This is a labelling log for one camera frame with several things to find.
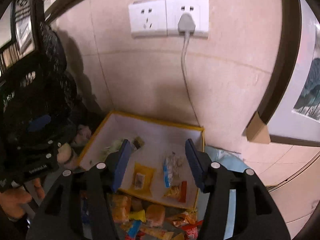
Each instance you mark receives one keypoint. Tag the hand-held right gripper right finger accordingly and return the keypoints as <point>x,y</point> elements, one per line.
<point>194,167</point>

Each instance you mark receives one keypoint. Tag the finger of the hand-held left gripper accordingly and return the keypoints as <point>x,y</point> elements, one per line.
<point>38,123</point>

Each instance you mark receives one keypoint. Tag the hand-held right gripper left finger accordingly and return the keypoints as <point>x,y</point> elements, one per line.
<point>122,166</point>

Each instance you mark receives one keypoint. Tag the pale green snack packet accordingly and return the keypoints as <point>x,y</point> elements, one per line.
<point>112,148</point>

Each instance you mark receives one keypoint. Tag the yellow snack packet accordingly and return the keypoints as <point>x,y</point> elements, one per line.
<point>144,171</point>

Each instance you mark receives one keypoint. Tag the blue white snack packet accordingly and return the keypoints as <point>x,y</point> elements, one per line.
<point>168,172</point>

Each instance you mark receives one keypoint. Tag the small dark snack packet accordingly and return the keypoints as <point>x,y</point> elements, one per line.
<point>138,142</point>

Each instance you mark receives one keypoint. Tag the orange chip packet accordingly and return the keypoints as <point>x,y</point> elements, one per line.
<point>175,192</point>

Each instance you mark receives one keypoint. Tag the yellow cardboard box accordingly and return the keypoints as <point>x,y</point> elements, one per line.
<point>155,140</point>

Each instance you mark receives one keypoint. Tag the pile of mixed snacks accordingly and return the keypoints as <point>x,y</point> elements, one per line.
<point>155,213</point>

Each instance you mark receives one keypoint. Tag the person's left forearm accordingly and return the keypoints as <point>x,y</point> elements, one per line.
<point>8,228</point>

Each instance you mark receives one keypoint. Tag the person's left hand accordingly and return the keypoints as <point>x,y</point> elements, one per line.
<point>15,200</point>

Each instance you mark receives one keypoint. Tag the glass jar with cream lid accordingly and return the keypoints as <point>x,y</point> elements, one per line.
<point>64,153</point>

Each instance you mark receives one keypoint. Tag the light blue cloth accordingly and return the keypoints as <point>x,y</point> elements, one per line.
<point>225,158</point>

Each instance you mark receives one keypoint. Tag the brown cardboard piece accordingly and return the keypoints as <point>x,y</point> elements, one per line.
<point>258,130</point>

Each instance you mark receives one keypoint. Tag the dark carved wooden furniture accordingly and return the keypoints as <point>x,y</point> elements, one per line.
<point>53,50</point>

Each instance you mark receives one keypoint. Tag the dark brown wall frame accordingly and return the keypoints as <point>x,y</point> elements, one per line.
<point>75,0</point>

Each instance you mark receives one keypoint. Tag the dark framed wall painting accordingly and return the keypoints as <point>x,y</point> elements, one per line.
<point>310,92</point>

